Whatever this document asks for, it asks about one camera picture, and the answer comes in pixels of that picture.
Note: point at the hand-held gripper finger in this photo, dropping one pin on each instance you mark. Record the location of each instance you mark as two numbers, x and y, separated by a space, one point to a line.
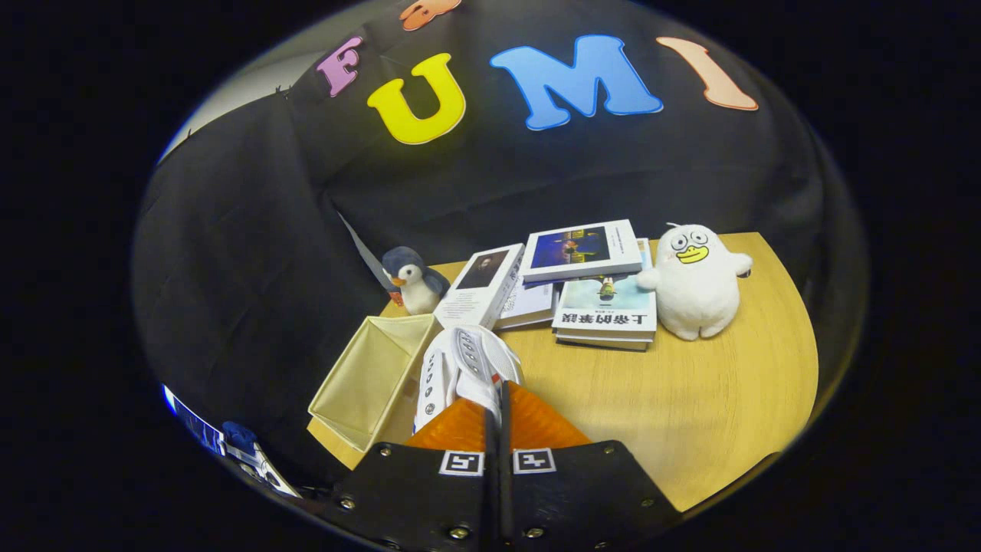
506 498
490 498

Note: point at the book with portrait cover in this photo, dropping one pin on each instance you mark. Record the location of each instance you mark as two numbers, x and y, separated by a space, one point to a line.
479 287

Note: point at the white duck plush toy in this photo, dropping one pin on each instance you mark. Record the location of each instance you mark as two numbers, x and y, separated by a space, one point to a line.
693 295

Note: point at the beige fabric storage box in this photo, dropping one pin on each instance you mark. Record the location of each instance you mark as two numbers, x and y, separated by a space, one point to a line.
360 383

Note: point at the white striped canvas shoe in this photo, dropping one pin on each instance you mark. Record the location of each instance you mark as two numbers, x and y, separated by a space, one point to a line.
467 360

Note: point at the book with teal cover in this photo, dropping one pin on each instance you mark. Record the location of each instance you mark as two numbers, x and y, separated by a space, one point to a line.
605 307

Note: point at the thick white book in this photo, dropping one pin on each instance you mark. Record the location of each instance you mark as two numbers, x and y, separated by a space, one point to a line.
602 341

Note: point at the blue penguin plush toy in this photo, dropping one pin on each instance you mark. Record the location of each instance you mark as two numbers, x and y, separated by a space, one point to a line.
418 287

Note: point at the white text-covered book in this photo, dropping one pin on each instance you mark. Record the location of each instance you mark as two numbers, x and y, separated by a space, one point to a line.
529 307

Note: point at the book with blue photo cover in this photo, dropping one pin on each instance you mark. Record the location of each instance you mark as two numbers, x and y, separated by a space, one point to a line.
579 249

